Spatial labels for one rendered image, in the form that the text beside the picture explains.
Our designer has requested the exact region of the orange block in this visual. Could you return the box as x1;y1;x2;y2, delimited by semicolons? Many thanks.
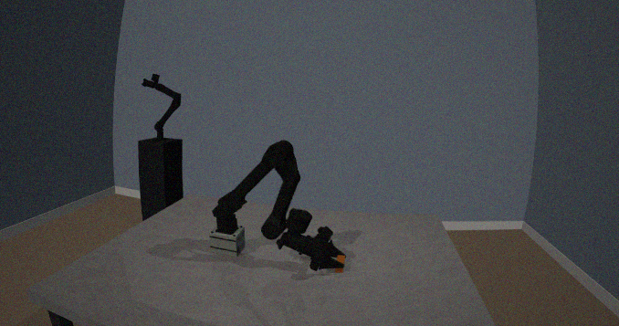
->
335;255;345;273

